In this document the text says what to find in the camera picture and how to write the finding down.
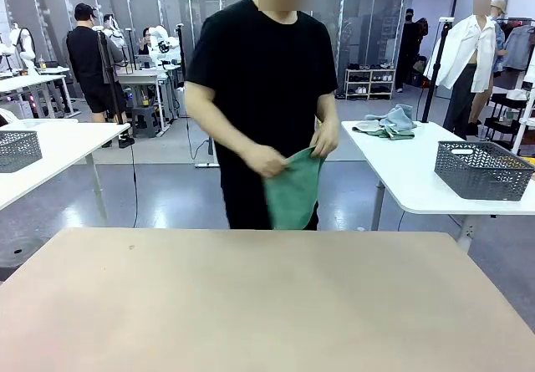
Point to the dark grey plastic stool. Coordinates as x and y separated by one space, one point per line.
16 251

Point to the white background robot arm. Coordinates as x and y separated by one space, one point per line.
161 46
25 50

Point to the seated person with glasses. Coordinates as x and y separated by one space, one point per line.
147 39

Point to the green towel with white loop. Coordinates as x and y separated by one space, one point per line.
292 196

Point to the light blue towel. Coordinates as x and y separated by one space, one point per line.
397 117

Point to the grey plastic lattice basket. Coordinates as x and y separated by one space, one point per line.
18 150
476 171

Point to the person in black with mask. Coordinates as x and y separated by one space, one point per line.
407 50

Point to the pale green towel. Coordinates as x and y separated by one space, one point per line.
368 128

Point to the hanging denim jacket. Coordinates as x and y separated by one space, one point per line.
520 48

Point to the white shoe rack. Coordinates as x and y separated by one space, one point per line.
370 83

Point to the white background desk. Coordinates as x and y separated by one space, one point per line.
138 80
29 80

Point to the person's left forearm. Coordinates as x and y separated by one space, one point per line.
329 106

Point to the person's left hand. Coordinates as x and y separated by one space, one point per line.
327 138

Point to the person's right forearm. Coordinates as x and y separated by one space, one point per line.
217 131

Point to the grey step stool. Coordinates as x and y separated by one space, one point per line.
144 119

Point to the white side table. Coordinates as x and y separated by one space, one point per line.
62 146
401 167

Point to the yellow drink bottle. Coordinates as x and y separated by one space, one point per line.
41 62

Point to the person in black t-shirt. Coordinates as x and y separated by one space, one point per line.
259 75

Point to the black tripod camera stand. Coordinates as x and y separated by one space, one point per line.
432 79
180 62
109 79

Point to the person's right hand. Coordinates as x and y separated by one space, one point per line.
269 162

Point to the mannequin with beige hat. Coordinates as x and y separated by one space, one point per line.
498 12

